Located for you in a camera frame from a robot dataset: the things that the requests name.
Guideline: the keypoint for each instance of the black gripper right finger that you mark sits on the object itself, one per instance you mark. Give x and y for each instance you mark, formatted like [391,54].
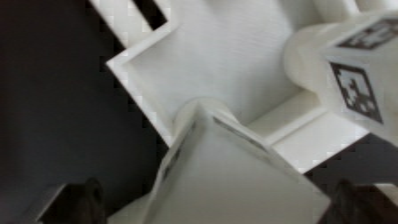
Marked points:
[365,204]

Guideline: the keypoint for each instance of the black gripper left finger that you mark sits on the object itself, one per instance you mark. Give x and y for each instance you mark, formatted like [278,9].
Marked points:
[77,207]

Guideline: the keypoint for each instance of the white chair seat part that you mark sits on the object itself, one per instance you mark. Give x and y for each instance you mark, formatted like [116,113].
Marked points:
[205,53]

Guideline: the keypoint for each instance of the white chair leg with tag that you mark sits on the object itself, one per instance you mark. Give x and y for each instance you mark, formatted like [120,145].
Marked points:
[342,64]

